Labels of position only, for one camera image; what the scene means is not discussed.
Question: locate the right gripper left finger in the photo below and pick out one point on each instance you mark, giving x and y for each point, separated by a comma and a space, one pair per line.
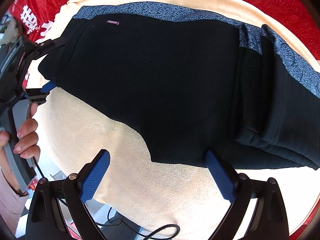
45, 218

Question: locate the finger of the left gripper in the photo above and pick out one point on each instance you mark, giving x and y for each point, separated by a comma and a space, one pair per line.
34, 50
39, 95

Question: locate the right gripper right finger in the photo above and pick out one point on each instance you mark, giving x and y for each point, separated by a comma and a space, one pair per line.
269, 219

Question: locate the black pants blue waistband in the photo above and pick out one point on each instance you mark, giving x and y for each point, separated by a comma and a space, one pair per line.
191, 82

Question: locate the person's left hand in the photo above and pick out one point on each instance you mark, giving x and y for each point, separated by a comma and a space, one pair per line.
26, 147

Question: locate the cream towel cushion cover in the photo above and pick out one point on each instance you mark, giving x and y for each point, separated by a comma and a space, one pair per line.
150, 194

